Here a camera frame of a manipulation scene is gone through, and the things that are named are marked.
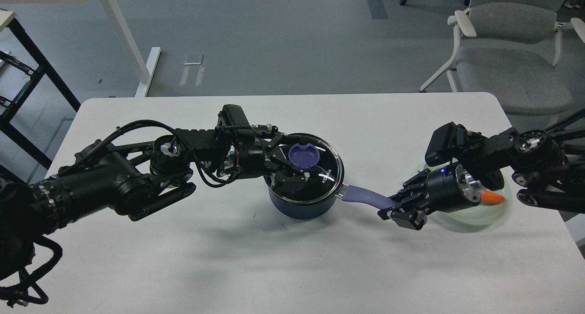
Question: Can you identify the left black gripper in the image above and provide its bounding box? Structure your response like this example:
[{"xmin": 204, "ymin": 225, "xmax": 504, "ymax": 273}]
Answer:
[{"xmin": 232, "ymin": 133, "xmax": 316, "ymax": 198}]

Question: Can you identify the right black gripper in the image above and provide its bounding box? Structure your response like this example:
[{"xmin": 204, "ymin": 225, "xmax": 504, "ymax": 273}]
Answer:
[{"xmin": 378, "ymin": 164, "xmax": 481, "ymax": 230}]

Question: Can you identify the glass lid with purple knob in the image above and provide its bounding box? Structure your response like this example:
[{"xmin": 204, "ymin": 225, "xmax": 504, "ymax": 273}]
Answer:
[{"xmin": 264, "ymin": 135, "xmax": 344, "ymax": 205}]

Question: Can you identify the blue pot with purple handle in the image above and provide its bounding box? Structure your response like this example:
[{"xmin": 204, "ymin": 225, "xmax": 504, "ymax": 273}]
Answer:
[{"xmin": 264, "ymin": 133, "xmax": 403, "ymax": 220}]

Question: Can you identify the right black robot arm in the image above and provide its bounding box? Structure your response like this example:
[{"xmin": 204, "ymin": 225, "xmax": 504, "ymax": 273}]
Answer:
[{"xmin": 378, "ymin": 110, "xmax": 584, "ymax": 230}]

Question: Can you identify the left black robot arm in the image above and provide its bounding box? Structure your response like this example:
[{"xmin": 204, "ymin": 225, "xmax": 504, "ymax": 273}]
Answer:
[{"xmin": 1, "ymin": 120, "xmax": 319, "ymax": 307}]

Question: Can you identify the translucent green plate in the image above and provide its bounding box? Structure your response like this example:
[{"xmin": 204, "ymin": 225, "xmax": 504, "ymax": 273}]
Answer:
[{"xmin": 420, "ymin": 165, "xmax": 511, "ymax": 230}]

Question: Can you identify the toy orange carrot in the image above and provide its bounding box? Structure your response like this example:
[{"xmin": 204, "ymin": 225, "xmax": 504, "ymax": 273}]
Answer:
[{"xmin": 480, "ymin": 190, "xmax": 506, "ymax": 206}]

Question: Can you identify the grey office chair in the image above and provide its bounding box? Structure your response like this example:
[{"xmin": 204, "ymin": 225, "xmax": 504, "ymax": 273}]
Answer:
[{"xmin": 419, "ymin": 0, "xmax": 584, "ymax": 121}]

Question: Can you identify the black metal rack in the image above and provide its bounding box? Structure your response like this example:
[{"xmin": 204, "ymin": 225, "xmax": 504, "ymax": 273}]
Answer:
[{"xmin": 0, "ymin": 10, "xmax": 81, "ymax": 168}]

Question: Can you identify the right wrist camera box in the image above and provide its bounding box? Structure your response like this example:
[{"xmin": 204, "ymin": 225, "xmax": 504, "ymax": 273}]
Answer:
[{"xmin": 425, "ymin": 122, "xmax": 468, "ymax": 166}]

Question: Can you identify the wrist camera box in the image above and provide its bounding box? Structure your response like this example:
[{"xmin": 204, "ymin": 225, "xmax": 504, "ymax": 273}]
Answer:
[
  {"xmin": 425, "ymin": 122, "xmax": 468, "ymax": 166},
  {"xmin": 217, "ymin": 104, "xmax": 250, "ymax": 129}
]

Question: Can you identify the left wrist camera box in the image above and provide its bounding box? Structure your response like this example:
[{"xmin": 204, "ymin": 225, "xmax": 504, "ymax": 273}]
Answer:
[{"xmin": 217, "ymin": 104, "xmax": 250, "ymax": 129}]

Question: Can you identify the white desk frame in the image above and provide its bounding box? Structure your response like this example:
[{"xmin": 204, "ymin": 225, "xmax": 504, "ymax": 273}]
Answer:
[{"xmin": 0, "ymin": 0, "xmax": 162, "ymax": 98}]

